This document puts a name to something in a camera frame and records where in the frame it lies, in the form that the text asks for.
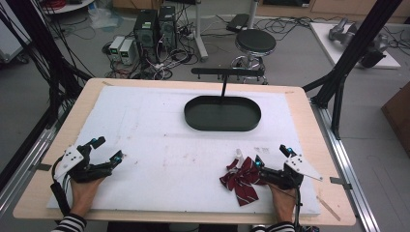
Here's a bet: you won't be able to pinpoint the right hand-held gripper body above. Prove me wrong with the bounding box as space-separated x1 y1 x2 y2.
259 154 324 191

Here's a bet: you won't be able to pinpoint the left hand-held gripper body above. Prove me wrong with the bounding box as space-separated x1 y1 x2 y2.
51 143 114 185

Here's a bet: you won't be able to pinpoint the red striped bow tie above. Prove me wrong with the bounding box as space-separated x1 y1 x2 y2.
220 148 269 207

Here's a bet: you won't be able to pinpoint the black tray stand with bar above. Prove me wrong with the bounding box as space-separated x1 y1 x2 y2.
183 67 266 132

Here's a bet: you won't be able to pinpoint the person's right hand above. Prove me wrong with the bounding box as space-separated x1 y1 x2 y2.
267 184 297 223

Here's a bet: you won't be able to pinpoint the person's left hand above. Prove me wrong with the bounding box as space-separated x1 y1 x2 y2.
69 176 106 218

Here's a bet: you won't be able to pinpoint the white foam mat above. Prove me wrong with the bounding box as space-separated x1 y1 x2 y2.
46 85 322 218

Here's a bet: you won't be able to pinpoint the thin wooden stick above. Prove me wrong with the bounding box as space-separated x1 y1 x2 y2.
316 195 342 222

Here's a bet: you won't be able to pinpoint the person's right striped sleeve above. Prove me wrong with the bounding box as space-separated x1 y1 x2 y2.
252 221 296 232

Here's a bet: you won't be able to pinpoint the person's striped sleeve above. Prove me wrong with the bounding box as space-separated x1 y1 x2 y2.
252 221 296 232
51 213 87 232

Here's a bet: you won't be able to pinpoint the person's left striped sleeve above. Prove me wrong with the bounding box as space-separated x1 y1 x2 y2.
51 213 87 232

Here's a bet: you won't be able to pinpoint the white power supply unit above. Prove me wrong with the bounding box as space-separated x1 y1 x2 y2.
119 39 136 66
108 36 126 62

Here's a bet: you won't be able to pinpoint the black round stool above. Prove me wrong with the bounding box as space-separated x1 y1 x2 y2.
230 28 278 85

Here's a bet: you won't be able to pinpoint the white floor board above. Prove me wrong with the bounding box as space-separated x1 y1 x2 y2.
308 21 402 71

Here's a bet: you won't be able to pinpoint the brown wooden cabinet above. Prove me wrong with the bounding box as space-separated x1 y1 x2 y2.
380 80 410 159

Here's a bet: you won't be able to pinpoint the black computer tower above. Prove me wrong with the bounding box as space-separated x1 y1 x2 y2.
133 9 160 64
158 5 179 51

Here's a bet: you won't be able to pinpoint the flat black device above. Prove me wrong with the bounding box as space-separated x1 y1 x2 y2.
225 13 250 33

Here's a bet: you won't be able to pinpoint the white stool pole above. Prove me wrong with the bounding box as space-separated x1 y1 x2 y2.
246 0 261 31

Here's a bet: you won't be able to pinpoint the white stand leg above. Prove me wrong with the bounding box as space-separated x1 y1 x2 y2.
192 0 210 63

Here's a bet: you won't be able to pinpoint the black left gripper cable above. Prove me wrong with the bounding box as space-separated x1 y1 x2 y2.
49 157 73 217

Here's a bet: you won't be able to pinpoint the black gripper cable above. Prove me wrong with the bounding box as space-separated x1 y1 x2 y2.
49 157 73 217
291 186 304 232

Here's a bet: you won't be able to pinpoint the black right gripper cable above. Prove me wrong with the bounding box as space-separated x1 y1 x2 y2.
291 186 304 232

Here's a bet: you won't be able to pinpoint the aluminium table rail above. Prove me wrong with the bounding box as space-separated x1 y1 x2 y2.
0 109 71 215
308 96 382 232

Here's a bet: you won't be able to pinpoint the black frame with cable bundle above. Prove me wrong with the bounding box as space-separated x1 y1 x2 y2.
0 0 95 191

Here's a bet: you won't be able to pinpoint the tangle of floor cables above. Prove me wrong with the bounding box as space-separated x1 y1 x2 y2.
102 28 201 81

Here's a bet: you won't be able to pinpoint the black metal frame strut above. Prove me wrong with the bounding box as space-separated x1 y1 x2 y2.
302 0 404 141

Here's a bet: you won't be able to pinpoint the black floor cables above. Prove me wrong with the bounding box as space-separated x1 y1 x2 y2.
212 14 410 49

